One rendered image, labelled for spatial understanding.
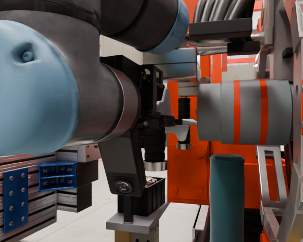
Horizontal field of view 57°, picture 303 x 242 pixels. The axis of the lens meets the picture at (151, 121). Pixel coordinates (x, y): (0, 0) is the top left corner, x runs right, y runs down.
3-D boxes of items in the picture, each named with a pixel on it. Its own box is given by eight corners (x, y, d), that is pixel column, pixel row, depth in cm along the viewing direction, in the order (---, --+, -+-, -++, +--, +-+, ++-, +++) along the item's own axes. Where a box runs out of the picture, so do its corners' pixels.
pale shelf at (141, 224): (149, 234, 100) (149, 225, 100) (105, 229, 105) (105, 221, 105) (172, 200, 142) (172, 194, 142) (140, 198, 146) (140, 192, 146)
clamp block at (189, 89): (210, 95, 77) (210, 76, 77) (177, 96, 79) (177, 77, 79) (211, 96, 81) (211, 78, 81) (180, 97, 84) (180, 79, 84)
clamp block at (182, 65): (197, 78, 44) (197, 43, 44) (141, 79, 46) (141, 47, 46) (200, 82, 49) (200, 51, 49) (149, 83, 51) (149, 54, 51)
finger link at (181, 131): (198, 140, 76) (164, 140, 76) (198, 119, 76) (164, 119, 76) (200, 141, 73) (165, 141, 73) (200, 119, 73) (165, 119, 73)
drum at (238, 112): (312, 150, 51) (312, 72, 51) (194, 146, 56) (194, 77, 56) (294, 143, 64) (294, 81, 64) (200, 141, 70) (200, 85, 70)
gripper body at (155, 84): (166, 72, 40) (140, 53, 28) (166, 132, 40) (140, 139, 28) (116, 74, 42) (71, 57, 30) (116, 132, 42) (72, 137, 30)
